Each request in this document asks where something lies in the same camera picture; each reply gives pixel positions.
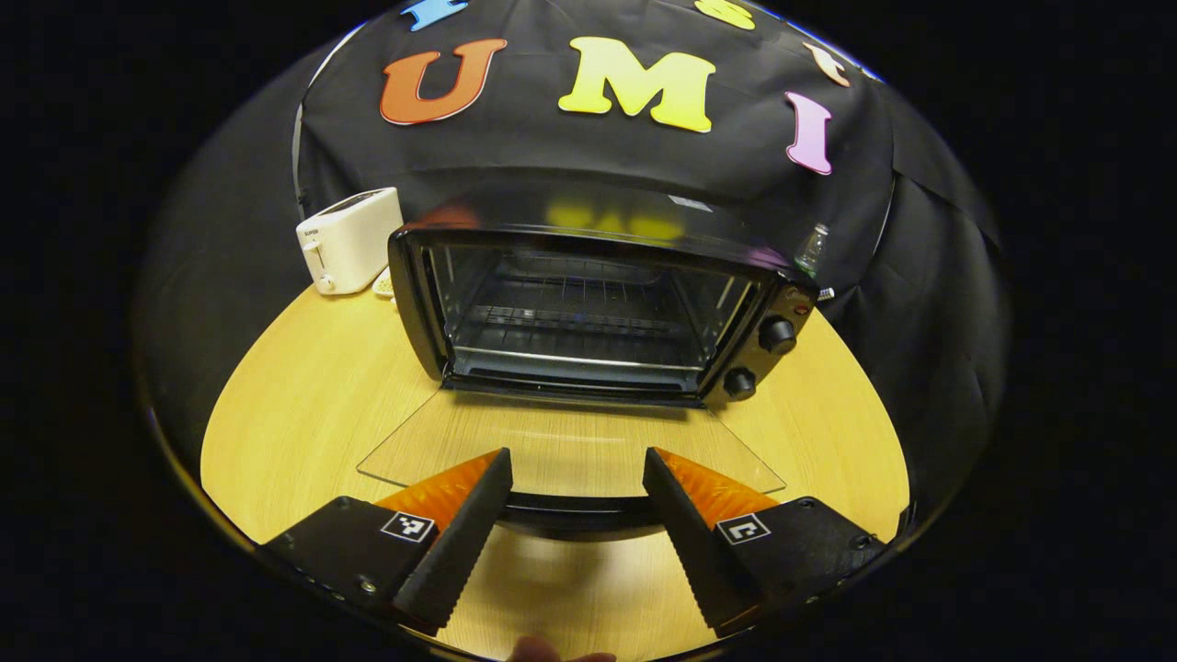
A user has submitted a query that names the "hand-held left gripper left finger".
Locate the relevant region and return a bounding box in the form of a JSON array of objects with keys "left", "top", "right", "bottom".
[{"left": 260, "top": 447, "right": 514, "bottom": 635}]

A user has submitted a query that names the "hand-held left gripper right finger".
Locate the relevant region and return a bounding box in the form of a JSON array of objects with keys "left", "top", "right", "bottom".
[{"left": 642, "top": 447, "right": 888, "bottom": 635}]

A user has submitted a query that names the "black electric oven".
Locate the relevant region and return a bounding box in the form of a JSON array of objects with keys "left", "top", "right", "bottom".
[{"left": 357, "top": 179, "right": 821, "bottom": 541}]

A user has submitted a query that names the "green plastic bottle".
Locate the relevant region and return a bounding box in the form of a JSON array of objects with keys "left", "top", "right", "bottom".
[{"left": 796, "top": 223, "right": 830, "bottom": 277}]

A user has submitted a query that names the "white toaster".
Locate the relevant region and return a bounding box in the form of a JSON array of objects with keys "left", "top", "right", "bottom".
[{"left": 296, "top": 188, "right": 404, "bottom": 296}]

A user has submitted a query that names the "black backdrop cloth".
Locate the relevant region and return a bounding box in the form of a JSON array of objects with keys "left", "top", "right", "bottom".
[{"left": 133, "top": 0, "right": 1012, "bottom": 516}]

